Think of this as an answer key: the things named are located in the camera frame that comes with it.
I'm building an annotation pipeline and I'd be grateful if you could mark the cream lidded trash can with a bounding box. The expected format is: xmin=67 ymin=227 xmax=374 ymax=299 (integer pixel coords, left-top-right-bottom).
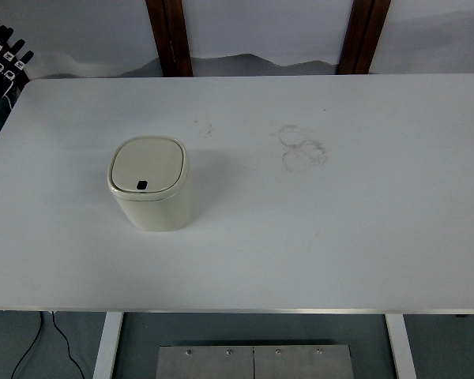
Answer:
xmin=107 ymin=136 xmax=194 ymax=232

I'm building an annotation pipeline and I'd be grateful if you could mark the left white table leg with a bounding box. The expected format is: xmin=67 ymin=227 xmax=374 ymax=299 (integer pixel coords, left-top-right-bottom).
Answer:
xmin=92 ymin=312 xmax=124 ymax=379

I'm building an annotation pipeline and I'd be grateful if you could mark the white table leg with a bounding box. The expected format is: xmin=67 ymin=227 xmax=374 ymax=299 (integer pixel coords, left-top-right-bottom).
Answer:
xmin=385 ymin=314 xmax=417 ymax=379
xmin=92 ymin=312 xmax=124 ymax=379

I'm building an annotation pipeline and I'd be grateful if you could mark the right white table leg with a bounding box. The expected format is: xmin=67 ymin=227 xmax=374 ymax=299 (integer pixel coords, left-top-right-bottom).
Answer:
xmin=385 ymin=314 xmax=417 ymax=379

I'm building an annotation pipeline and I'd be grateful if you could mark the left dark wooden frame post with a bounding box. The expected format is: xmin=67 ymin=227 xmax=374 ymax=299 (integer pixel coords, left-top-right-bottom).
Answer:
xmin=145 ymin=0 xmax=194 ymax=77

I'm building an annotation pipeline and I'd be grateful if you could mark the dark wooden frame post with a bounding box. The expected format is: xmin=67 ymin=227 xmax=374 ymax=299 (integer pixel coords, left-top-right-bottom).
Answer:
xmin=337 ymin=0 xmax=392 ymax=75
xmin=145 ymin=0 xmax=194 ymax=77

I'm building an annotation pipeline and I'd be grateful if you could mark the black floor cable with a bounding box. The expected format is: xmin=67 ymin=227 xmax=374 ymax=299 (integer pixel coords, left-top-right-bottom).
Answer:
xmin=9 ymin=311 xmax=85 ymax=379

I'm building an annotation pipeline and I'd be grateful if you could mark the right dark wooden frame post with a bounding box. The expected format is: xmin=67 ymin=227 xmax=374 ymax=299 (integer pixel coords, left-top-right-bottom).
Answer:
xmin=337 ymin=0 xmax=392 ymax=75

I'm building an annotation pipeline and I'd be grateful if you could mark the grey metal base plate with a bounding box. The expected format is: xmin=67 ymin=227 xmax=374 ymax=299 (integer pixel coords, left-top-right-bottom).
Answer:
xmin=156 ymin=345 xmax=354 ymax=379

